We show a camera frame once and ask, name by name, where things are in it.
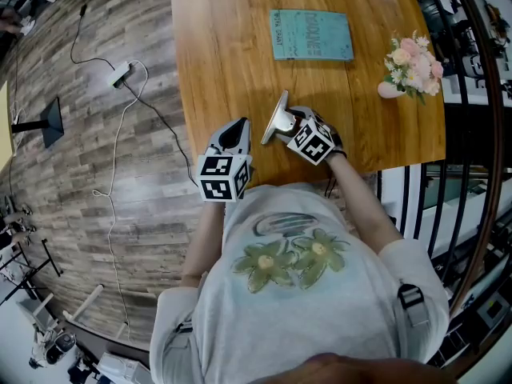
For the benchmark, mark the black desk pedestal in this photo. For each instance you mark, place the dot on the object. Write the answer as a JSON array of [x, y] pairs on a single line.
[[52, 122]]

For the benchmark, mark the person's right forearm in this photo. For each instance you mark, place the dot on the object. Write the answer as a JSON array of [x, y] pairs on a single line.
[[362, 202]]

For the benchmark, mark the pink vase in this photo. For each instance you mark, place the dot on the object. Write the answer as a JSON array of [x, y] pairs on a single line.
[[388, 90]]

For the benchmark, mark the teal book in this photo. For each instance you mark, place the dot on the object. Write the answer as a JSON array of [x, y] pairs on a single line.
[[312, 34]]

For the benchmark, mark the yellow top desk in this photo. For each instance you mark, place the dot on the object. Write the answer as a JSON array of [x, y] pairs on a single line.
[[5, 126]]

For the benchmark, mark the pink flower bouquet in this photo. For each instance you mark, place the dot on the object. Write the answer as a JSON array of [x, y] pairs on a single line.
[[416, 66]]

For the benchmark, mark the black metal railing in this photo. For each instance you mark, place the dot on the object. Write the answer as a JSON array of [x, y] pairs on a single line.
[[464, 198]]

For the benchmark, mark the brown wooden handrail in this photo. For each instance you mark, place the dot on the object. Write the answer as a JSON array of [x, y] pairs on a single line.
[[494, 134]]

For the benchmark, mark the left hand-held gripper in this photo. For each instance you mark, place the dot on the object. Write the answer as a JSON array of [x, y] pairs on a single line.
[[218, 178]]

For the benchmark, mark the person's white flower-print shirt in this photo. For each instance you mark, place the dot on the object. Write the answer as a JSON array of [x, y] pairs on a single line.
[[288, 314]]

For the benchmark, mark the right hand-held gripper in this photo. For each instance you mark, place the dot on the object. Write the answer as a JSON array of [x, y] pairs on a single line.
[[312, 140]]

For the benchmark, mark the person's left forearm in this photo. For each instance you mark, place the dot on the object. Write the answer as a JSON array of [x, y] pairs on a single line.
[[202, 242]]

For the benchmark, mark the black folding stand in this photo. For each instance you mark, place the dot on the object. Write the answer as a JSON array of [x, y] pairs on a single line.
[[44, 262]]

